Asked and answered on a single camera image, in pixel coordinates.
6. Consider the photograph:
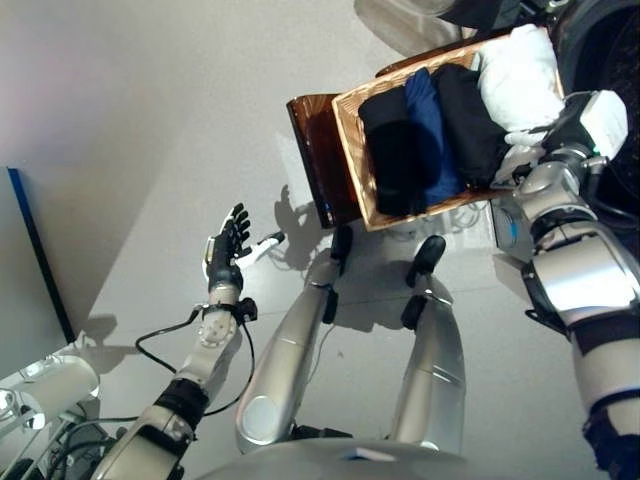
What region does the round glass washing machine door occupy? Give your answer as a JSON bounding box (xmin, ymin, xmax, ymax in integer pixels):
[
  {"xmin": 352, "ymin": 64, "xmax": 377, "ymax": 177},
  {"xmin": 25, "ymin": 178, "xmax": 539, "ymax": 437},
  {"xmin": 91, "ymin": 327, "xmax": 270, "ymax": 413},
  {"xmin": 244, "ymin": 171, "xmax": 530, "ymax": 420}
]
[{"xmin": 352, "ymin": 0, "xmax": 526, "ymax": 57}]

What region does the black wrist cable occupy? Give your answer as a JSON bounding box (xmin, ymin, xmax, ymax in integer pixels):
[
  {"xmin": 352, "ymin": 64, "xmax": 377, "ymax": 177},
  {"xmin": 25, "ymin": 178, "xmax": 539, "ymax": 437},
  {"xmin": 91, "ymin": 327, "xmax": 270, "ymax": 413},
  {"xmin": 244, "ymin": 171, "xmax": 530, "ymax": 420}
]
[
  {"xmin": 582, "ymin": 159, "xmax": 640, "ymax": 232},
  {"xmin": 134, "ymin": 299, "xmax": 256, "ymax": 417}
]

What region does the blue garment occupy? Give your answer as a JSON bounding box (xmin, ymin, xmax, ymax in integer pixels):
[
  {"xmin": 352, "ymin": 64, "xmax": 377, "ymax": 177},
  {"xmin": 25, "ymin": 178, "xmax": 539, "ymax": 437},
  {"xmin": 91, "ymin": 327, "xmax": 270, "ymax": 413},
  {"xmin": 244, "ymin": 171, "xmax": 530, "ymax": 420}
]
[{"xmin": 403, "ymin": 67, "xmax": 466, "ymax": 206}]

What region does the robot left hand black white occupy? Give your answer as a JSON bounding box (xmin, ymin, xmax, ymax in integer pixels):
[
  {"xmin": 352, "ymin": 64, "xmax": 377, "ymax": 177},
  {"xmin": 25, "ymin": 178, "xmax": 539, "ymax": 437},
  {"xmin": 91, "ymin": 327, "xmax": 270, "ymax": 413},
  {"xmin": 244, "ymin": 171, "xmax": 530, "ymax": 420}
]
[{"xmin": 202, "ymin": 202, "xmax": 286, "ymax": 296}]

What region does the large wicker laundry basket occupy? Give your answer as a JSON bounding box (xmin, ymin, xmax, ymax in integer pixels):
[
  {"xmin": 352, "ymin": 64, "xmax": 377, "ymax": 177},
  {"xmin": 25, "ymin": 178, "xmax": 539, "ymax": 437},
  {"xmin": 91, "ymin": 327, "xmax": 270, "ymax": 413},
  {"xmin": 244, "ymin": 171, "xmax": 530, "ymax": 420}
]
[{"xmin": 331, "ymin": 38, "xmax": 566, "ymax": 232}]

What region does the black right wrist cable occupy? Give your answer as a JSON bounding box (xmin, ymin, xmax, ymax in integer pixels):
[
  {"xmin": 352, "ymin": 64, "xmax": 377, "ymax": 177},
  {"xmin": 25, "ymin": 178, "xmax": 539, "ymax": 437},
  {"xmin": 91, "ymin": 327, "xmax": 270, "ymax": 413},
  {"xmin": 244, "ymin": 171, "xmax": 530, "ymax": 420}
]
[{"xmin": 582, "ymin": 159, "xmax": 640, "ymax": 232}]

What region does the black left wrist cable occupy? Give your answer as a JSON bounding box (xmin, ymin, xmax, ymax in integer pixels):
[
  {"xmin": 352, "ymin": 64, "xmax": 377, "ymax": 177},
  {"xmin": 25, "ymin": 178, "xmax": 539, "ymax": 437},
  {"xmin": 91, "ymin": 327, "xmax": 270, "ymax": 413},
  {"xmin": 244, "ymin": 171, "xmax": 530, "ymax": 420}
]
[{"xmin": 134, "ymin": 299, "xmax": 256, "ymax": 417}]

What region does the black garment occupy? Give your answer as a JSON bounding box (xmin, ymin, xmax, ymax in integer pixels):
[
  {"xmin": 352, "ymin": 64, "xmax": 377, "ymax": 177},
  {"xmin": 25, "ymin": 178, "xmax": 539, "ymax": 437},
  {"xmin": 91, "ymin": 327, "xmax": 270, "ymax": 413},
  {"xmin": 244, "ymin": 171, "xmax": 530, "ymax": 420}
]
[
  {"xmin": 432, "ymin": 64, "xmax": 509, "ymax": 189},
  {"xmin": 358, "ymin": 92, "xmax": 429, "ymax": 217}
]

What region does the white towel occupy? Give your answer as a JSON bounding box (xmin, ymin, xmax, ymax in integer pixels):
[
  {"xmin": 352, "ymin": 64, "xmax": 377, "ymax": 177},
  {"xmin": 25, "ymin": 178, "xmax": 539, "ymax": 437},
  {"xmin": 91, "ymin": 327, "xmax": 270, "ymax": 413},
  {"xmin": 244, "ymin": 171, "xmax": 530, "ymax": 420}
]
[{"xmin": 472, "ymin": 23, "xmax": 569, "ymax": 151}]

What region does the robot leg silver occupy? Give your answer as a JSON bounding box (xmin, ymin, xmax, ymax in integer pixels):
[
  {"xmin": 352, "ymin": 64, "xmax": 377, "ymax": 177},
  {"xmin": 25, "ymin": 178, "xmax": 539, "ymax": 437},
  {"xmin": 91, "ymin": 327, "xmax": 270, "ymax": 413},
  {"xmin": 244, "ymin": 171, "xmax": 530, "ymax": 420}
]
[
  {"xmin": 387, "ymin": 234, "xmax": 467, "ymax": 457},
  {"xmin": 234, "ymin": 224, "xmax": 354, "ymax": 454}
]

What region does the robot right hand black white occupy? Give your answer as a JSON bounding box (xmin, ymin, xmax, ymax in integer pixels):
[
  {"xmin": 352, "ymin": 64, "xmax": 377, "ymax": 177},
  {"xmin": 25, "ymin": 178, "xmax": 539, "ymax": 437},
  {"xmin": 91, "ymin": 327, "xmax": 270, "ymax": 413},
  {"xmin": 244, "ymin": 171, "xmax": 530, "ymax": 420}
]
[{"xmin": 503, "ymin": 89, "xmax": 629, "ymax": 161}]

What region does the white cylinder device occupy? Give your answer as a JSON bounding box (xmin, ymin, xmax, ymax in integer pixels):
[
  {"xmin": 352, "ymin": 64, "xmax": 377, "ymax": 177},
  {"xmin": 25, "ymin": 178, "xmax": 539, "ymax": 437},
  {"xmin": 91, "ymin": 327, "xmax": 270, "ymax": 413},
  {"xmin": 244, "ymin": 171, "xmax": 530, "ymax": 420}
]
[{"xmin": 0, "ymin": 354, "xmax": 101, "ymax": 432}]

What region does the brown glossy wooden stool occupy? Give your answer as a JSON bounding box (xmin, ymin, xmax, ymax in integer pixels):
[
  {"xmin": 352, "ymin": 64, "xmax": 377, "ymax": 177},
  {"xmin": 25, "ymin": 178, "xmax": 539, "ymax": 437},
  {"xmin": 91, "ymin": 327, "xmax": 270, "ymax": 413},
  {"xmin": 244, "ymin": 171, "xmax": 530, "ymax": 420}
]
[{"xmin": 286, "ymin": 37, "xmax": 501, "ymax": 230}]

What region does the robot torso grey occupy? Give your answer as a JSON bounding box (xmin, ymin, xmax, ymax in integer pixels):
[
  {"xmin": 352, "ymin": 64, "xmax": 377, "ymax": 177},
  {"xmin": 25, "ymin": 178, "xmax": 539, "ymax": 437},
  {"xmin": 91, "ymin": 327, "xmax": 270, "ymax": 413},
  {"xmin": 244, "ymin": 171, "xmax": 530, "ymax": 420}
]
[{"xmin": 199, "ymin": 438, "xmax": 551, "ymax": 480}]

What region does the robot left leg silver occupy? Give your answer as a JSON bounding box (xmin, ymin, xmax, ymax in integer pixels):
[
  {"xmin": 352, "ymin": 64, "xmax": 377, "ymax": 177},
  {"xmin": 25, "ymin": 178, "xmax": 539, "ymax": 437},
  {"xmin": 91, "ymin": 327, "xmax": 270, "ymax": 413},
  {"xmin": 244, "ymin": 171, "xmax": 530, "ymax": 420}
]
[{"xmin": 234, "ymin": 224, "xmax": 354, "ymax": 454}]

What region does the grey cabinet box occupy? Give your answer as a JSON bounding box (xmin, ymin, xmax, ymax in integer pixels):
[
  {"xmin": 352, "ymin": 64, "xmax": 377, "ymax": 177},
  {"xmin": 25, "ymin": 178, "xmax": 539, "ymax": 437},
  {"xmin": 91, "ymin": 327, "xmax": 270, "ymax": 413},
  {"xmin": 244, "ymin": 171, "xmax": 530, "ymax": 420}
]
[{"xmin": 0, "ymin": 167, "xmax": 77, "ymax": 384}]

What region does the dark grey washing machine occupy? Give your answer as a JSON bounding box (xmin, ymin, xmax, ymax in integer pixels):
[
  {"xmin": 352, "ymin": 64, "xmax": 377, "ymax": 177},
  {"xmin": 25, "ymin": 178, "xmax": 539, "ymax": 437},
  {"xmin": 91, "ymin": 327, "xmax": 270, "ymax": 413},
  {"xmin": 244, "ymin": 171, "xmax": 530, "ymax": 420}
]
[{"xmin": 492, "ymin": 0, "xmax": 640, "ymax": 261}]

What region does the robot right leg silver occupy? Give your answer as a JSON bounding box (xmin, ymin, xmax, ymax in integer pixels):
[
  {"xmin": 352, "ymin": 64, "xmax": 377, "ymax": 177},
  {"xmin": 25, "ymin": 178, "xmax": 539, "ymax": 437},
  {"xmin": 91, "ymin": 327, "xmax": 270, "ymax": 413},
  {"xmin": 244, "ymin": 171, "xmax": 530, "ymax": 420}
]
[{"xmin": 387, "ymin": 234, "xmax": 467, "ymax": 457}]

